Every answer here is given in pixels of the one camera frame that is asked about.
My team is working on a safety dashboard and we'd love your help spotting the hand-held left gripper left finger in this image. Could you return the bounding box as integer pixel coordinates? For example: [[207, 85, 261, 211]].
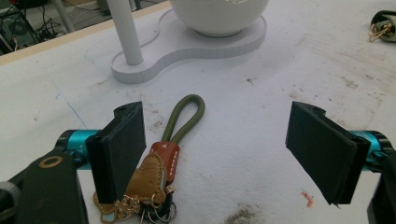
[[85, 101, 148, 205]]

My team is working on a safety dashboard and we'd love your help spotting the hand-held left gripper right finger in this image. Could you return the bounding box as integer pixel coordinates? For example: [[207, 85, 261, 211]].
[[285, 101, 372, 206]]

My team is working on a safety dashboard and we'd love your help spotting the green cord leather keychain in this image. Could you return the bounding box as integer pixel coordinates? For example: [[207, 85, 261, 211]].
[[92, 93, 206, 224]]

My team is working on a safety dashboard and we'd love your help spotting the small orange scrap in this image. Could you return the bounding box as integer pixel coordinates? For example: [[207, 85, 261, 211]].
[[300, 191, 314, 208]]

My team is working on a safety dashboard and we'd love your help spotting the white stand with pole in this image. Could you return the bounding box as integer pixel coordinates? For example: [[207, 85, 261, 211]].
[[106, 0, 268, 85]]

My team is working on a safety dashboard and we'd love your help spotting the dark pouch with gold clasp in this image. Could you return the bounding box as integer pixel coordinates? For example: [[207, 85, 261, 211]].
[[369, 9, 396, 43]]

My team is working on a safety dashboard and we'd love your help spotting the white round bowl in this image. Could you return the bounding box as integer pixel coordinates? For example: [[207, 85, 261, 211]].
[[169, 0, 271, 38]]

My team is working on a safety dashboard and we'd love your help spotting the metal stand with cables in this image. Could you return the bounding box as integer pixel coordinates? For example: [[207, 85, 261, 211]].
[[0, 0, 76, 55]]

